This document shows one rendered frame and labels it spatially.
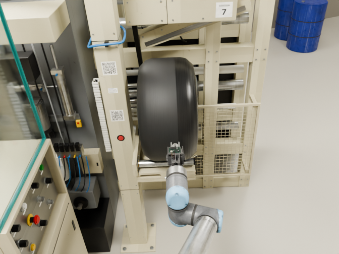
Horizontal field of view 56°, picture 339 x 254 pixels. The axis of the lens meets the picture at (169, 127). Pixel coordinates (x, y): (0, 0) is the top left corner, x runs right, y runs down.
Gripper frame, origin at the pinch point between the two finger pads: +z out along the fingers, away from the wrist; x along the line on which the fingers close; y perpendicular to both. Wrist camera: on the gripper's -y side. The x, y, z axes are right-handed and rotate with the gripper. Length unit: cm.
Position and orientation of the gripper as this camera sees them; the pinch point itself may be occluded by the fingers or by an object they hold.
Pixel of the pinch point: (175, 146)
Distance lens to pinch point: 157.0
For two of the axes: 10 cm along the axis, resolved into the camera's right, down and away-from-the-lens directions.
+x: -10.0, 0.4, 0.2
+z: -0.1, -5.9, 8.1
